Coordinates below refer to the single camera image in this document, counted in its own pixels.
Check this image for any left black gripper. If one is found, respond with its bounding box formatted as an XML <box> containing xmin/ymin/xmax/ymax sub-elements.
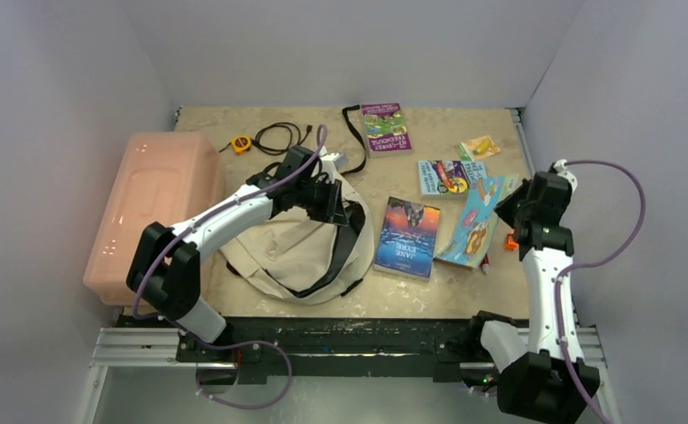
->
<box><xmin>294</xmin><ymin>177</ymin><xmax>349</xmax><ymax>226</ymax></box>

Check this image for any colourful cartoon picture book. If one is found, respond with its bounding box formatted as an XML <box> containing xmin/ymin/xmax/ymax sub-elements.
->
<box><xmin>435</xmin><ymin>174</ymin><xmax>518</xmax><ymax>269</ymax></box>

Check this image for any beige canvas backpack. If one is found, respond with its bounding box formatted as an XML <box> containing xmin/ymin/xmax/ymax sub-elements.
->
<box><xmin>220</xmin><ymin>161</ymin><xmax>374</xmax><ymax>306</ymax></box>

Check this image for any Jane Eyre blue book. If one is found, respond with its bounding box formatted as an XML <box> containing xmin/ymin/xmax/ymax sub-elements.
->
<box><xmin>373</xmin><ymin>196</ymin><xmax>441</xmax><ymax>281</ymax></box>

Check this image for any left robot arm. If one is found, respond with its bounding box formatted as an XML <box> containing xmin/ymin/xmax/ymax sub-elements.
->
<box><xmin>126</xmin><ymin>147</ymin><xmax>348</xmax><ymax>361</ymax></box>

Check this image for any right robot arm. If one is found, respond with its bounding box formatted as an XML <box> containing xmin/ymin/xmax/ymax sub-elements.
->
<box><xmin>465</xmin><ymin>170</ymin><xmax>600</xmax><ymax>423</ymax></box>

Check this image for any orange small clip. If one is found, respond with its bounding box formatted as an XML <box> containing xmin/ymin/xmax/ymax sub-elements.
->
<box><xmin>503</xmin><ymin>232</ymin><xmax>519</xmax><ymax>251</ymax></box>

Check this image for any red marker pen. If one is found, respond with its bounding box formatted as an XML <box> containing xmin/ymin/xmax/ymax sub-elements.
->
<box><xmin>480</xmin><ymin>254</ymin><xmax>491</xmax><ymax>275</ymax></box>

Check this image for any banana picture card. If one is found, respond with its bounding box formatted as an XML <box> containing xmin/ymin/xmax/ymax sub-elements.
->
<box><xmin>456</xmin><ymin>135</ymin><xmax>501</xmax><ymax>161</ymax></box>

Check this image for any light blue Treehouse book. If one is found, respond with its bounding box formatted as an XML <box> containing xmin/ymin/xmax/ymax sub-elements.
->
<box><xmin>417</xmin><ymin>160</ymin><xmax>488</xmax><ymax>197</ymax></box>

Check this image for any purple Treehouse book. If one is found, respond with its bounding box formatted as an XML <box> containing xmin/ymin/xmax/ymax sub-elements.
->
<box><xmin>360</xmin><ymin>102</ymin><xmax>412</xmax><ymax>157</ymax></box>

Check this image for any yellow tape measure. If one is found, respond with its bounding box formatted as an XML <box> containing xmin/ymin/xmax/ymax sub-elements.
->
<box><xmin>231</xmin><ymin>135</ymin><xmax>253</xmax><ymax>155</ymax></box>

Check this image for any pink plastic storage box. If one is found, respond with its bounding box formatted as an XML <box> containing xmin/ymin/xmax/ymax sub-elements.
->
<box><xmin>83</xmin><ymin>132</ymin><xmax>224</xmax><ymax>307</ymax></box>

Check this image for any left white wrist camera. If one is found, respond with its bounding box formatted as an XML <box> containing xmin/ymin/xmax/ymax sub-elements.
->
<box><xmin>320</xmin><ymin>153</ymin><xmax>348</xmax><ymax>171</ymax></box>

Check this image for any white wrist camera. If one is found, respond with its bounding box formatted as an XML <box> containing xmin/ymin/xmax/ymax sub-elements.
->
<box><xmin>549</xmin><ymin>159</ymin><xmax>578</xmax><ymax>193</ymax></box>
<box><xmin>320</xmin><ymin>153</ymin><xmax>348</xmax><ymax>171</ymax></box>

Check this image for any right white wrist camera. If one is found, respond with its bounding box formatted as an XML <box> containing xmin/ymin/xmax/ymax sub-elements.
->
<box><xmin>549</xmin><ymin>159</ymin><xmax>578</xmax><ymax>193</ymax></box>

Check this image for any black coiled cable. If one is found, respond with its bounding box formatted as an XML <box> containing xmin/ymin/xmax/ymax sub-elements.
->
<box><xmin>253</xmin><ymin>122</ymin><xmax>314</xmax><ymax>157</ymax></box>

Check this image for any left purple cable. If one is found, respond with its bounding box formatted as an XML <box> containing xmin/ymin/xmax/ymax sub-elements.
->
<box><xmin>131</xmin><ymin>124</ymin><xmax>329</xmax><ymax>411</ymax></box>

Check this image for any black table front rail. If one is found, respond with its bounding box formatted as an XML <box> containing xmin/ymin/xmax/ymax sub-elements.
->
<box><xmin>177</xmin><ymin>317</ymin><xmax>495</xmax><ymax>385</ymax></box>

